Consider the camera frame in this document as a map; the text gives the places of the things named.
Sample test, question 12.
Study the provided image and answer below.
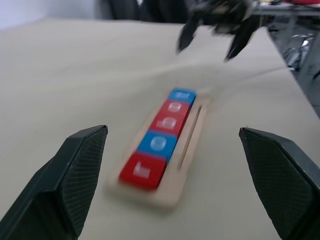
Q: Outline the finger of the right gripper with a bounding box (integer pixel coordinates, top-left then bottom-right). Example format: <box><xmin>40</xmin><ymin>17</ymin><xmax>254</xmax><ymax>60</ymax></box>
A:
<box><xmin>176</xmin><ymin>15</ymin><xmax>201</xmax><ymax>55</ymax></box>
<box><xmin>224</xmin><ymin>18</ymin><xmax>259</xmax><ymax>62</ymax></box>

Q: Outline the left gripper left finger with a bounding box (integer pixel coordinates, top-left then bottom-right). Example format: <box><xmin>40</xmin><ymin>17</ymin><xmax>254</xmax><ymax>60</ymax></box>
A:
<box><xmin>0</xmin><ymin>124</ymin><xmax>109</xmax><ymax>240</ymax></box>

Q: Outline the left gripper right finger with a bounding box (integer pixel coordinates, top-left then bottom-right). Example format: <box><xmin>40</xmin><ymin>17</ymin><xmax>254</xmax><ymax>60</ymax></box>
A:
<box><xmin>238</xmin><ymin>126</ymin><xmax>320</xmax><ymax>240</ymax></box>

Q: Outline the blue letter tile t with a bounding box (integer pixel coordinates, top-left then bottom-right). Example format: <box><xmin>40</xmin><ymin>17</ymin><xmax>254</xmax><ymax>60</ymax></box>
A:
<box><xmin>167</xmin><ymin>87</ymin><xmax>197</xmax><ymax>105</ymax></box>

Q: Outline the red letter tile o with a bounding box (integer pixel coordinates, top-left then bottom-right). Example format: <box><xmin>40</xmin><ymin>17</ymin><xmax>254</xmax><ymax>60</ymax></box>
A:
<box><xmin>159</xmin><ymin>99</ymin><xmax>195</xmax><ymax>119</ymax></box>

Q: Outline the red letter tile b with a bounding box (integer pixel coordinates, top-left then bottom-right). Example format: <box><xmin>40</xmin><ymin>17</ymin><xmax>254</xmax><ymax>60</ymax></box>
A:
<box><xmin>149</xmin><ymin>112</ymin><xmax>188</xmax><ymax>137</ymax></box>

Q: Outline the wooden tile rack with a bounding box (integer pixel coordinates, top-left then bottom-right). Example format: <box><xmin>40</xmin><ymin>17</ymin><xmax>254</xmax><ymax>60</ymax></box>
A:
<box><xmin>103</xmin><ymin>92</ymin><xmax>213</xmax><ymax>210</ymax></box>

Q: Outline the black equipment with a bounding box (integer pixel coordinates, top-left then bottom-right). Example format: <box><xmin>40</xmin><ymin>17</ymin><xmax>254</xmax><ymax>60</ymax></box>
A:
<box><xmin>266</xmin><ymin>0</ymin><xmax>320</xmax><ymax>101</ymax></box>

